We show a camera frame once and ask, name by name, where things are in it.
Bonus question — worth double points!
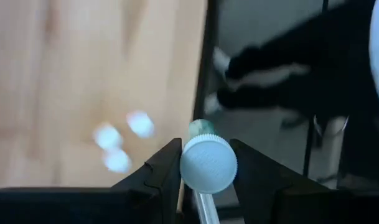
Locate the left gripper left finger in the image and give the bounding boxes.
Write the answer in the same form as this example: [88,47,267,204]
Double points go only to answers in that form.
[0,138,182,224]

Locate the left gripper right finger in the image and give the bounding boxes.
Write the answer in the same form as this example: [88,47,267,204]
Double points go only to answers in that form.
[229,139,379,224]

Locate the teal medicine bottle white cap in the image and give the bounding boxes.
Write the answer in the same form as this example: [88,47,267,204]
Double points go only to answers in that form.
[179,118,239,195]

